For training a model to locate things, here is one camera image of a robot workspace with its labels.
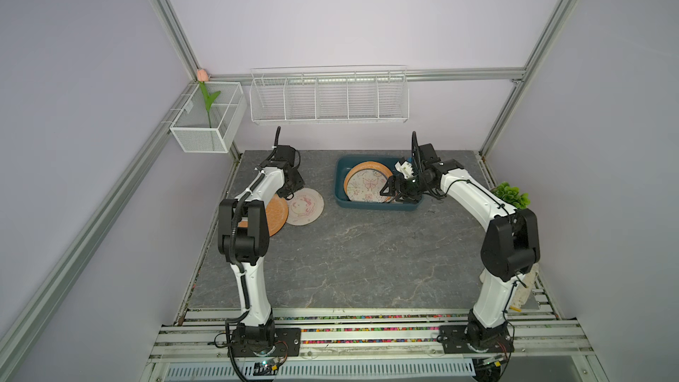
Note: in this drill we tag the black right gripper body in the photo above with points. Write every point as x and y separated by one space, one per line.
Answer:
408 188

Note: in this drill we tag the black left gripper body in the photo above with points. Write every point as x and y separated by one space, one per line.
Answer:
292 186

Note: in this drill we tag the pink striped bunny coaster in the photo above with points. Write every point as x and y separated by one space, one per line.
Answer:
305 207

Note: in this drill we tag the teal plastic storage box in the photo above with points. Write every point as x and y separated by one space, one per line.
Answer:
359 179

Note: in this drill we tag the orange coaster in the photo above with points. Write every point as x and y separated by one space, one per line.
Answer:
276 212
353 175

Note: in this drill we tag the white pink floral coaster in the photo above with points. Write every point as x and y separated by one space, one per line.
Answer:
368 185

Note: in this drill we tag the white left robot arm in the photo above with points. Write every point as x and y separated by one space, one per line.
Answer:
244 239

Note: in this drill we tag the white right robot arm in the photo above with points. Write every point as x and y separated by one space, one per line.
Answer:
511 244

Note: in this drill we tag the white mesh box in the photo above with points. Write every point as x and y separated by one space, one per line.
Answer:
190 127

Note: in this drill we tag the green potted plant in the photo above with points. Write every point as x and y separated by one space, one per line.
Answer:
512 195

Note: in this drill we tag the pink artificial tulip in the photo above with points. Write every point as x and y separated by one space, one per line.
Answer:
209 99

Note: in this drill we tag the white wire basket shelf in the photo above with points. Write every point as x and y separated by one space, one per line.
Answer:
330 94

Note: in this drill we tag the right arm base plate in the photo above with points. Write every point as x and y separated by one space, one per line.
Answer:
472 338

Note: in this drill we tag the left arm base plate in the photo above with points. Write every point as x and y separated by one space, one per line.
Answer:
265 341

